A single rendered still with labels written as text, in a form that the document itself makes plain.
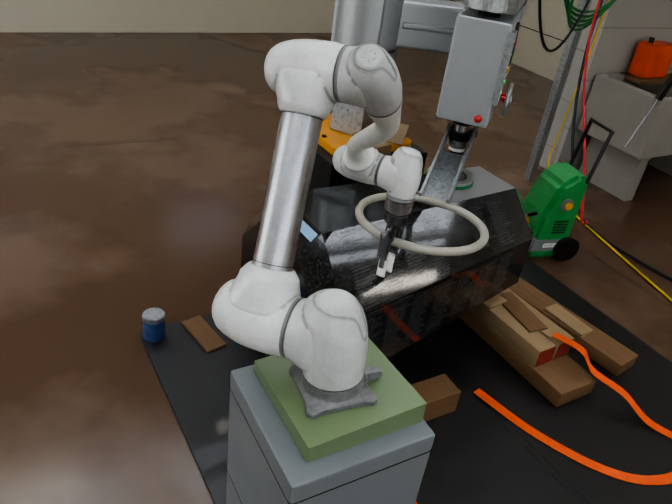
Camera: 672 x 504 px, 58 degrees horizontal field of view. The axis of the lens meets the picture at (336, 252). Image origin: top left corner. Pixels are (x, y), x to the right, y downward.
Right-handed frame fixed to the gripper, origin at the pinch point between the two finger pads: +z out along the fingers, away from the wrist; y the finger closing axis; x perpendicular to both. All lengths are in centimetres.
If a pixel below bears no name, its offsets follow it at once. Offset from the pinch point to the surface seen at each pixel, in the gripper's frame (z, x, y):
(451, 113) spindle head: -38, 18, 73
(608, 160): 30, -13, 357
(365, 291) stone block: 18.5, 9.6, 8.3
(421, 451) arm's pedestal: 14, -45, -54
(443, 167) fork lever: -17, 13, 66
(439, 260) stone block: 13.5, -2.7, 45.0
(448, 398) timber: 69, -24, 39
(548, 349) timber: 58, -49, 91
